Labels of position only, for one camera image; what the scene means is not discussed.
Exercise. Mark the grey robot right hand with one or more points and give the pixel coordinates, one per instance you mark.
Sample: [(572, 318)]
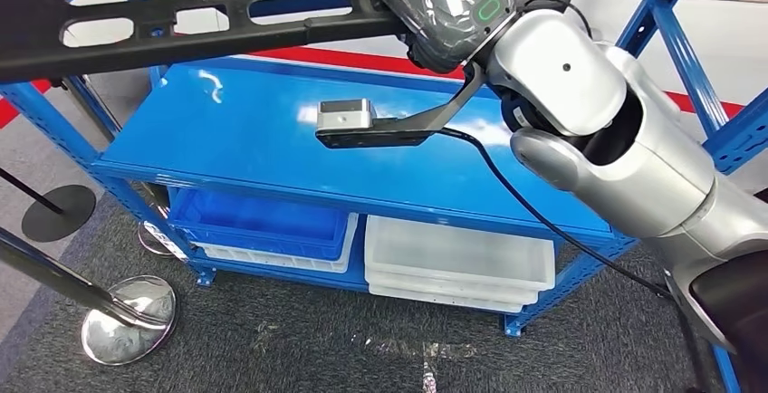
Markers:
[(444, 12)]

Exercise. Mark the black plastic panel part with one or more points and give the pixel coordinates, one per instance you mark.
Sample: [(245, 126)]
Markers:
[(180, 48)]

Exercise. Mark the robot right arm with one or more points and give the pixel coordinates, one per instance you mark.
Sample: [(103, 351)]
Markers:
[(630, 162)]

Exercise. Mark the blue metal shelf rack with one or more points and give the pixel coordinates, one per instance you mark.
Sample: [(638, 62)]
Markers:
[(727, 372), (240, 138)]

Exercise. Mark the white plastic tray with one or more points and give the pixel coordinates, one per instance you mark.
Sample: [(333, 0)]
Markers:
[(450, 252), (432, 290), (432, 302)]

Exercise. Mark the blue plastic bin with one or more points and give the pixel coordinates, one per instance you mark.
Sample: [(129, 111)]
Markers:
[(258, 225)]

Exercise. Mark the white car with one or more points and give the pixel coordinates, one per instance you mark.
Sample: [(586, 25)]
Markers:
[(744, 36)]

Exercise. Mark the silver floor tape strip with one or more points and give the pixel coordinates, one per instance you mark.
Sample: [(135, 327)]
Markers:
[(429, 378)]

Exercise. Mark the black-headed belt stanchion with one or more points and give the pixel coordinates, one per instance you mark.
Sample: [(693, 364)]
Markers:
[(90, 108)]

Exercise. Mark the thin black disc-base stanchion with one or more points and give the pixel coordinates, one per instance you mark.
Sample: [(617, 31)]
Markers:
[(60, 216)]

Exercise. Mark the chrome belt stanchion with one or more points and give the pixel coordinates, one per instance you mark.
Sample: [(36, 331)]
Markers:
[(129, 330)]

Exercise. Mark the pale wrist camera, black bracket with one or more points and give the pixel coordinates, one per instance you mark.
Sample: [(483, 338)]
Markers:
[(384, 135)]

